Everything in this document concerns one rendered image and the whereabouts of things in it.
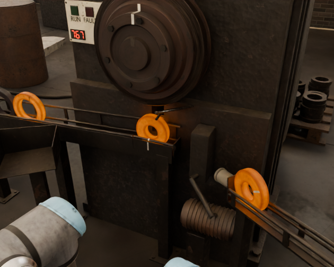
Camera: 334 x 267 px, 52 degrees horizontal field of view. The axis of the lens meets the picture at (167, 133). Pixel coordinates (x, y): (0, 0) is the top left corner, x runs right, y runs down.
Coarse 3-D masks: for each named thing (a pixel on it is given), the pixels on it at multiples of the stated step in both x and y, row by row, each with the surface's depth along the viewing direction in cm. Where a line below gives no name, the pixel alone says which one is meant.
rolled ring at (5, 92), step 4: (0, 88) 183; (0, 92) 180; (4, 92) 180; (8, 92) 182; (4, 96) 180; (8, 96) 180; (12, 96) 181; (8, 100) 180; (12, 100) 181; (12, 104) 181; (0, 108) 190; (12, 108) 182; (0, 112) 189; (4, 112) 191; (12, 112) 183
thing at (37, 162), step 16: (16, 128) 157; (32, 128) 158; (48, 128) 160; (0, 144) 157; (16, 144) 161; (32, 144) 162; (48, 144) 164; (0, 160) 155; (16, 160) 157; (32, 160) 156; (48, 160) 154; (0, 176) 147; (32, 176) 156; (48, 192) 166
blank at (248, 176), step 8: (248, 168) 120; (240, 176) 122; (248, 176) 117; (256, 176) 115; (240, 184) 123; (248, 184) 124; (256, 184) 114; (264, 184) 114; (240, 192) 124; (248, 192) 123; (256, 192) 115; (264, 192) 113; (248, 200) 120; (256, 200) 116; (264, 200) 114; (264, 208) 116
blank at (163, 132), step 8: (144, 120) 149; (152, 120) 147; (160, 120) 146; (136, 128) 153; (144, 128) 151; (160, 128) 147; (168, 128) 148; (144, 136) 153; (152, 136) 153; (160, 136) 149; (168, 136) 149
